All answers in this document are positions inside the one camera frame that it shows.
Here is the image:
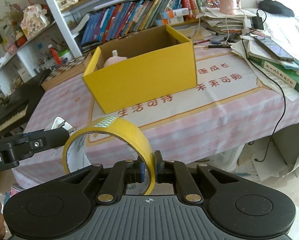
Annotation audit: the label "pink floral decoration plaque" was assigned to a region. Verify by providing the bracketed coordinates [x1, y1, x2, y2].
[21, 4, 50, 39]

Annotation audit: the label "grey pen holder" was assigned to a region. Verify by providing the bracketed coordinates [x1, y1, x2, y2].
[38, 52, 55, 69]

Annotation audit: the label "stack of papers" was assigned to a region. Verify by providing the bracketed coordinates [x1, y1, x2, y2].
[202, 6, 255, 34]

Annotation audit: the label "yellow cardboard box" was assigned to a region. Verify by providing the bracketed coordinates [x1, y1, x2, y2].
[82, 24, 198, 114]

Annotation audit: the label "white shelf cabinet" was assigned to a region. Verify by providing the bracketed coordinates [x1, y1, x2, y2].
[0, 20, 82, 110]

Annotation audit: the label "thick green book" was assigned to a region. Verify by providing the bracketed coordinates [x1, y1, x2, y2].
[247, 55, 299, 96]

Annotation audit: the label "yellow tape roll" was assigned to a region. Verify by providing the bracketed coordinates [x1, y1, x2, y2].
[62, 116, 155, 195]

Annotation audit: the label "pink checked tablecloth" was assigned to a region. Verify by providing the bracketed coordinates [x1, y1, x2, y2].
[12, 34, 299, 188]

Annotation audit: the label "light blue book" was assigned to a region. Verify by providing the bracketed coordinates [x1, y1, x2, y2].
[281, 60, 299, 74]

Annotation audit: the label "pink plush pig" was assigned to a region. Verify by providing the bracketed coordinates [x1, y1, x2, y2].
[103, 50, 128, 68]

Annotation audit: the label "black power adapter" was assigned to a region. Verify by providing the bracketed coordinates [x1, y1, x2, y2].
[251, 16, 265, 30]

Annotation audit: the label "black electronic keyboard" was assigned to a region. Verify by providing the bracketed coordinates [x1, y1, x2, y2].
[0, 69, 51, 140]

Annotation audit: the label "row of colourful books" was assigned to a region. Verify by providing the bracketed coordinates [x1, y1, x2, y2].
[79, 0, 220, 47]

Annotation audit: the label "black cable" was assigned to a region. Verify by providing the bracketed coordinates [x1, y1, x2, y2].
[242, 39, 287, 163]

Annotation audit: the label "wooden chess board box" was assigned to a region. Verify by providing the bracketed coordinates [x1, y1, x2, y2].
[41, 55, 92, 92]

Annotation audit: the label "smartphone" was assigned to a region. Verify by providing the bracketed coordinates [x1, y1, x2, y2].
[253, 35, 295, 62]

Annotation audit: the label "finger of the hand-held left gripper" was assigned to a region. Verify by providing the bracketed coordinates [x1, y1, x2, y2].
[22, 129, 48, 137]
[6, 128, 70, 160]

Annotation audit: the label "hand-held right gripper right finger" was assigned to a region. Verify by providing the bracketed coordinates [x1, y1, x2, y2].
[154, 151, 242, 203]

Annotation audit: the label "orange white small boxes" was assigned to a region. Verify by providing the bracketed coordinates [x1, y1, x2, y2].
[161, 7, 190, 25]

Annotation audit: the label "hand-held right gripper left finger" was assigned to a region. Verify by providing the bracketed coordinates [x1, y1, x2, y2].
[62, 155, 144, 204]

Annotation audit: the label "green lid wipes canister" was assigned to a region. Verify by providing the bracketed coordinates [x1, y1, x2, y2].
[59, 49, 73, 62]

